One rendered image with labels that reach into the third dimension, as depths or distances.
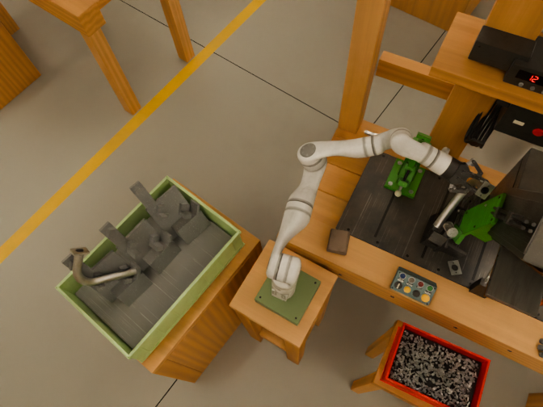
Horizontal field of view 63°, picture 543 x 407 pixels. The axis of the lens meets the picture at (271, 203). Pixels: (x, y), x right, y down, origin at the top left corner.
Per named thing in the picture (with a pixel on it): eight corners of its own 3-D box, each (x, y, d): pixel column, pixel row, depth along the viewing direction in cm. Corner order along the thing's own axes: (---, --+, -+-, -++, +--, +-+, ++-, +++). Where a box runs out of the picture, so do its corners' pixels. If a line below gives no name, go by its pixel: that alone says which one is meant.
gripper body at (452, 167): (436, 178, 146) (460, 192, 147) (452, 157, 143) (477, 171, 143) (433, 171, 153) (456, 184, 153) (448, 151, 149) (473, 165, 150)
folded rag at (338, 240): (330, 228, 179) (331, 226, 176) (350, 232, 178) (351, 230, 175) (326, 251, 175) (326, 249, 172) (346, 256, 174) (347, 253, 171)
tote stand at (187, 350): (194, 383, 241) (151, 373, 170) (128, 324, 256) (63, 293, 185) (269, 285, 262) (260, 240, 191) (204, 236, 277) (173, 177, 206)
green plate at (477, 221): (475, 248, 158) (516, 234, 138) (455, 237, 158) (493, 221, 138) (484, 221, 162) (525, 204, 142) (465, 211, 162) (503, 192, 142)
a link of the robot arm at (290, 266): (305, 255, 141) (300, 269, 157) (275, 247, 142) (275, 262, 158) (296, 283, 138) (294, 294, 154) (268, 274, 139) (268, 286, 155)
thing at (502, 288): (532, 318, 142) (536, 316, 139) (482, 295, 145) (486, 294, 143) (560, 218, 155) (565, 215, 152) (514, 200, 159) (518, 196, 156)
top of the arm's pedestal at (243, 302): (299, 349, 169) (299, 347, 165) (229, 307, 177) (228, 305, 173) (337, 278, 180) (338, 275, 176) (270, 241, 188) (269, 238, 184)
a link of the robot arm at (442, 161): (449, 148, 153) (434, 139, 152) (455, 157, 143) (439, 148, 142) (433, 169, 157) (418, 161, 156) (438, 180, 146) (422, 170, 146)
